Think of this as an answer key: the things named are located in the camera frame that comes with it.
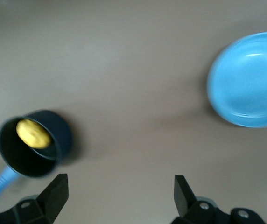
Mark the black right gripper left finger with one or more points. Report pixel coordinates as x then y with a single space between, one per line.
49 203

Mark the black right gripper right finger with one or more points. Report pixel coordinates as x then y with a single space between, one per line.
184 200

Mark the brown table cover cloth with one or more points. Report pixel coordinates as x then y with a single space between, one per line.
128 70

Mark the blue round plate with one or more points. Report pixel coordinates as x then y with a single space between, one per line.
248 84

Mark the yellow potato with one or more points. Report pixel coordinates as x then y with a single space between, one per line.
33 134

